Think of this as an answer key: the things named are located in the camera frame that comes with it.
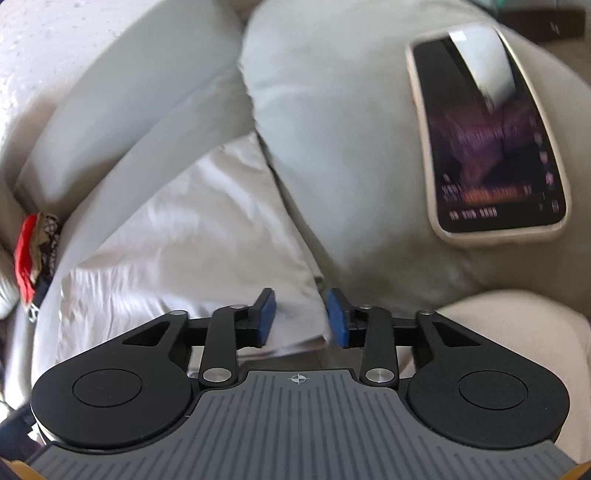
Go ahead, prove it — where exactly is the white t-shirt with script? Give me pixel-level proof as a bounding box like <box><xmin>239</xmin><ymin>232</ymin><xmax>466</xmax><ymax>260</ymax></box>
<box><xmin>57</xmin><ymin>134</ymin><xmax>329</xmax><ymax>361</ymax></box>

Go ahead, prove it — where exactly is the red and patterned clothes pile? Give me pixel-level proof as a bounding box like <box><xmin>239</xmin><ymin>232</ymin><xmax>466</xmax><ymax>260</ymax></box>
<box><xmin>14</xmin><ymin>212</ymin><xmax>62</xmax><ymax>323</ymax></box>

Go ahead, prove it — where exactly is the beige trouser leg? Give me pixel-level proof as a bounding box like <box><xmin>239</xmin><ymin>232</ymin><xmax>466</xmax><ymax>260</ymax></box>
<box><xmin>438</xmin><ymin>290</ymin><xmax>590</xmax><ymax>463</ymax></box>

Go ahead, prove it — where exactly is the smartphone in beige case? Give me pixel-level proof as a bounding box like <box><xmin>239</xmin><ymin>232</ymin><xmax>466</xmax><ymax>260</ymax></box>
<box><xmin>407</xmin><ymin>23</ymin><xmax>571</xmax><ymax>248</ymax></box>

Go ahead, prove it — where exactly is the grey sofa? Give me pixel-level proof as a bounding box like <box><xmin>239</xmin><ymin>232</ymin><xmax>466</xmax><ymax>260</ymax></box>
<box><xmin>0</xmin><ymin>0</ymin><xmax>591</xmax><ymax>416</ymax></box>

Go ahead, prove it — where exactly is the light grey cushion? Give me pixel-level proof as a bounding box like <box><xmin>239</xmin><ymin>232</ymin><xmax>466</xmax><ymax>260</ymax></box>
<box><xmin>240</xmin><ymin>1</ymin><xmax>590</xmax><ymax>314</ymax></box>

